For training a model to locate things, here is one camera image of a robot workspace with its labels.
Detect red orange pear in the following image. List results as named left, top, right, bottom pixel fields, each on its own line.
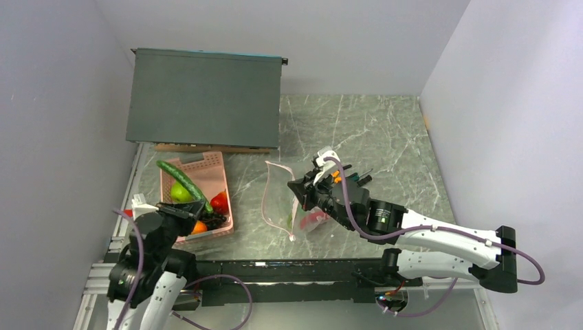
left=210, top=190, right=230, bottom=215

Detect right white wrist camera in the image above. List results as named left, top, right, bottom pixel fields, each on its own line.
left=313, top=146, right=340, bottom=185

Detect green orange mango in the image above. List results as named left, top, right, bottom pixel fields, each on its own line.
left=191, top=221, right=208, bottom=235

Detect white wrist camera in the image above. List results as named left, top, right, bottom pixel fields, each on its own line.
left=122, top=193, right=159, bottom=221
left=313, top=146, right=340, bottom=185

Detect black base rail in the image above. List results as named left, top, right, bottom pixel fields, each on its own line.
left=183, top=257, right=424, bottom=307

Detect dark grey server box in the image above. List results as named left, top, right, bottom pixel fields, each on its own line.
left=125, top=47, right=289, bottom=150

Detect red chili pepper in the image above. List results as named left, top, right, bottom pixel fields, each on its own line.
left=300, top=211, right=329, bottom=232

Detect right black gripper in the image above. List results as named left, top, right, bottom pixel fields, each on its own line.
left=288, top=167, right=355, bottom=230

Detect green apple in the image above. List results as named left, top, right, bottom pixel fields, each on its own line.
left=170, top=181, right=194, bottom=203

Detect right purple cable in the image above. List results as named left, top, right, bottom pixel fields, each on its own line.
left=322, top=156, right=546, bottom=319

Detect clear zip top bag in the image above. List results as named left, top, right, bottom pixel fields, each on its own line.
left=261, top=160, right=321, bottom=242

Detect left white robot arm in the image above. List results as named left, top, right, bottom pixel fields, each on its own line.
left=107, top=198, right=205, bottom=329

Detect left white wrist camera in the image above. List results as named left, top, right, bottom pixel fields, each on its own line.
left=122, top=193, right=159, bottom=221

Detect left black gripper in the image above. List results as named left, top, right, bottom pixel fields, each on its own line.
left=154, top=200, right=206, bottom=262

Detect orange handled pliers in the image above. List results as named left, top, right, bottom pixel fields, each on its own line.
left=331, top=164, right=352, bottom=184

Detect black grape bunch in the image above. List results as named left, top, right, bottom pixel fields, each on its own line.
left=200, top=213, right=228, bottom=231

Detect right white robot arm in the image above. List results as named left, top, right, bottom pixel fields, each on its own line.
left=287, top=171, right=518, bottom=294

